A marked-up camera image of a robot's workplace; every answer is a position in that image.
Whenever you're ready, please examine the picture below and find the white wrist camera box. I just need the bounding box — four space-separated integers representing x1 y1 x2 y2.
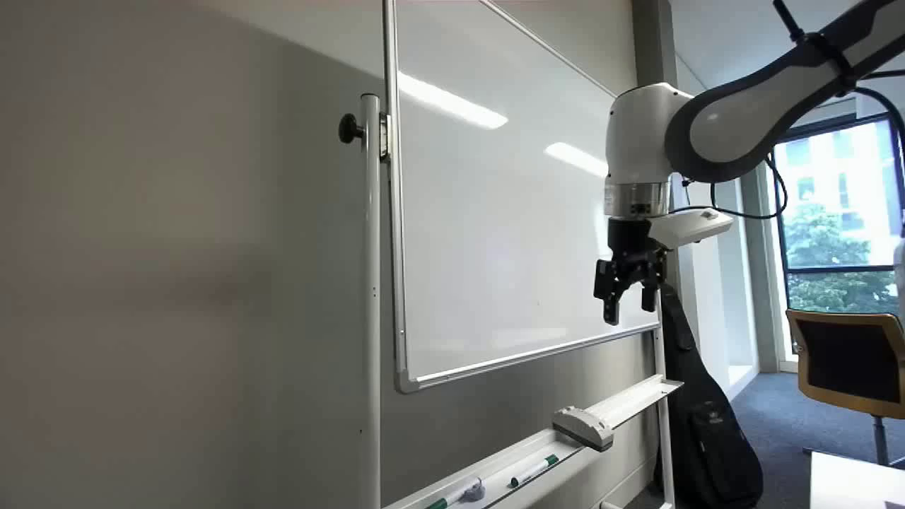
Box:
646 207 737 254

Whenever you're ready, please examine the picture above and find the white whiteboard stand post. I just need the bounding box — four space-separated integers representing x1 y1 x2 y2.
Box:
355 91 388 509

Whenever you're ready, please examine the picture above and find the wooden chair with black back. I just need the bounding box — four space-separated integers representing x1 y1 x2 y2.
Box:
783 309 905 467

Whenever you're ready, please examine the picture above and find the white whiteboard pen tray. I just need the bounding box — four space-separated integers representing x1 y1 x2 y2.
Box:
382 372 686 509

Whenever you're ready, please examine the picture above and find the white table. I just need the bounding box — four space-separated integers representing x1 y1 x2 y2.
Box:
805 449 905 509

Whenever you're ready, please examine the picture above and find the window with black frame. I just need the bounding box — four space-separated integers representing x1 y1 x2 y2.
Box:
769 109 905 320

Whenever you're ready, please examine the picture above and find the white grey whiteboard eraser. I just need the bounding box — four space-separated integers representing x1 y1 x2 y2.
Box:
549 403 617 453

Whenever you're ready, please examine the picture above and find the thin white stand post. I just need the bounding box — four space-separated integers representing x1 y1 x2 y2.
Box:
646 321 677 509

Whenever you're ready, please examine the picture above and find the white marker with green cap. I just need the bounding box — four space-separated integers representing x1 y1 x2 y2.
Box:
508 453 563 493

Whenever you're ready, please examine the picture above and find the black guitar bag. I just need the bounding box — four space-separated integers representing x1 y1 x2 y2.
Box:
658 279 767 509

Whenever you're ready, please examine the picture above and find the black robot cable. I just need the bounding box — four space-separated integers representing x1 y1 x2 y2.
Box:
669 0 905 227

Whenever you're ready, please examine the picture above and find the white marker with blue cap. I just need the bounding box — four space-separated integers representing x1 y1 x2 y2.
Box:
450 474 488 509

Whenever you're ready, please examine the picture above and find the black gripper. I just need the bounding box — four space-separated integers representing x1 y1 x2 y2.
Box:
591 214 669 327

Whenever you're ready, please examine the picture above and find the large white whiteboard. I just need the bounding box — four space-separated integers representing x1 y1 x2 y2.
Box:
378 0 665 395

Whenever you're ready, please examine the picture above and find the black round clamp knob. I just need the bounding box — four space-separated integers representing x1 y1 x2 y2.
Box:
337 109 368 149

